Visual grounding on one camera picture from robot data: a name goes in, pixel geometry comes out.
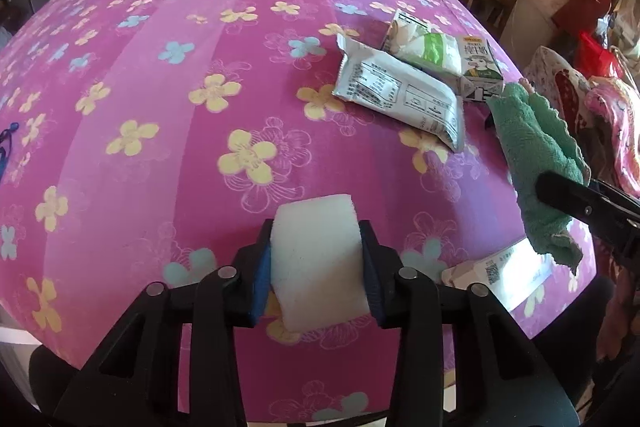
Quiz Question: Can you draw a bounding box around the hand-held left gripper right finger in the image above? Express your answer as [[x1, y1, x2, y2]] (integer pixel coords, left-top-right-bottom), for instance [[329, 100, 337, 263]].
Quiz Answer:
[[359, 220, 583, 427]]

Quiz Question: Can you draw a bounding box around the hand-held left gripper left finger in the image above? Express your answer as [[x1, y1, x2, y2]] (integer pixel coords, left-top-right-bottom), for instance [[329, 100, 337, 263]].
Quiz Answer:
[[50, 219, 275, 427]]

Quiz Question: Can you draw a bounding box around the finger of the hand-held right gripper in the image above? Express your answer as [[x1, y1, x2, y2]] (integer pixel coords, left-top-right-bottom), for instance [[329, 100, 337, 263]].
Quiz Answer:
[[535, 171, 640, 265]]

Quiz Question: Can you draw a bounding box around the white foam sponge block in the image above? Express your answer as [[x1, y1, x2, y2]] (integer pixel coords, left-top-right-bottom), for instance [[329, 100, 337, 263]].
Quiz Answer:
[[270, 193, 373, 334]]

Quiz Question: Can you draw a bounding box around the green towel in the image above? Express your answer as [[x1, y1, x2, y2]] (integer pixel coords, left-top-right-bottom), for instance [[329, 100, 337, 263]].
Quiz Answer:
[[486, 83, 591, 277]]

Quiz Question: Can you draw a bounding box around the white paper box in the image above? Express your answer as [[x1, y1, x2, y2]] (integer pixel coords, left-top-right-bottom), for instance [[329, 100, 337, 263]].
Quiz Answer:
[[440, 238, 553, 312]]

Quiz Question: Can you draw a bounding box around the grey snack packet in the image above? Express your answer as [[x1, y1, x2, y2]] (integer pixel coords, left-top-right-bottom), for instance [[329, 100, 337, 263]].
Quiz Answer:
[[331, 33, 467, 154]]

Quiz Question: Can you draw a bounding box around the green and white milk carton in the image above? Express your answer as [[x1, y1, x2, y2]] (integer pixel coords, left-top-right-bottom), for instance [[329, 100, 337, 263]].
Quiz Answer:
[[382, 9, 506, 102]]

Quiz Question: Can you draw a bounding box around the pink printed blanket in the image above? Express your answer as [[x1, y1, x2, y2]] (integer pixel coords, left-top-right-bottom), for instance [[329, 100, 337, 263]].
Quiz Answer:
[[587, 77, 640, 202]]

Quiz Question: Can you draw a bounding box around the floral covered sofa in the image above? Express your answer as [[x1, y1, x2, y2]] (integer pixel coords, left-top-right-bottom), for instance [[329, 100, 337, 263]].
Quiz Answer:
[[522, 46, 640, 188]]

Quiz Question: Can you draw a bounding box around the red plastic bag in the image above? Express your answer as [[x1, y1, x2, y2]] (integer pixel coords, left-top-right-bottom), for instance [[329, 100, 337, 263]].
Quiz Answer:
[[577, 31, 626, 78]]

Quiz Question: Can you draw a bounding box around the pink floral tablecloth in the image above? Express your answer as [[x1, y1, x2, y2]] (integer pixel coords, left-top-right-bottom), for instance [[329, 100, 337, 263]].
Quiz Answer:
[[0, 0, 598, 423]]

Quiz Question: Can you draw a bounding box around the blue cord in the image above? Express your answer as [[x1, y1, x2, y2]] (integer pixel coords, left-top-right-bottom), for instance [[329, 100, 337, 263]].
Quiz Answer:
[[0, 122, 21, 180]]

